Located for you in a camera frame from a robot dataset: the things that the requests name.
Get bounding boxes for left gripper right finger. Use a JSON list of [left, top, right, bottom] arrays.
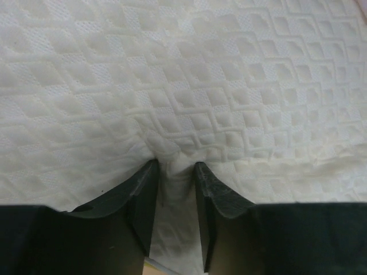
[[194, 162, 366, 274]]

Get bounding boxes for cream yellow pillow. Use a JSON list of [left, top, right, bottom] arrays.
[[1, 1, 366, 274]]

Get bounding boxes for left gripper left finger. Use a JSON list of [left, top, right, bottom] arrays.
[[1, 160, 159, 274]]

